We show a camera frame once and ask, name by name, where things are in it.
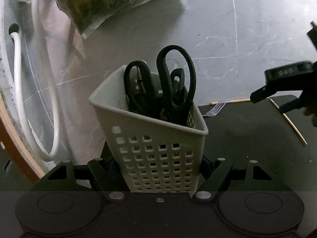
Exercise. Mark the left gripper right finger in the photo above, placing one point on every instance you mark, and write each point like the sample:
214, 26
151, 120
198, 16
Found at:
216, 175

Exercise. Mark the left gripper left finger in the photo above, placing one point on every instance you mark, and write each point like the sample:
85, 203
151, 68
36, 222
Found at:
108, 179

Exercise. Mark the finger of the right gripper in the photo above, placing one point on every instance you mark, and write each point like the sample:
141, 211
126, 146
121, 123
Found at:
262, 95
306, 100

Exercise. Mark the bamboo chopstick with purple band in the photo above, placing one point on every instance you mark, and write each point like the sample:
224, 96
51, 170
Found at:
298, 133

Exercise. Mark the white perforated utensil basket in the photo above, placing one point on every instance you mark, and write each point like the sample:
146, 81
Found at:
154, 155

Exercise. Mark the black handled scissors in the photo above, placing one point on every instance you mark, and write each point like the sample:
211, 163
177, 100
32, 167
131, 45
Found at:
162, 106

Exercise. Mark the black handled kitchen knife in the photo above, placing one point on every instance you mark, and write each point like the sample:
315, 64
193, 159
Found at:
178, 82

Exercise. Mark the person's right hand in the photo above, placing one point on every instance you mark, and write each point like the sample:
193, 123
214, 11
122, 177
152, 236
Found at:
312, 115

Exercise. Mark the silver fork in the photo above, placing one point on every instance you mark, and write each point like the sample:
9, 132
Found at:
215, 110

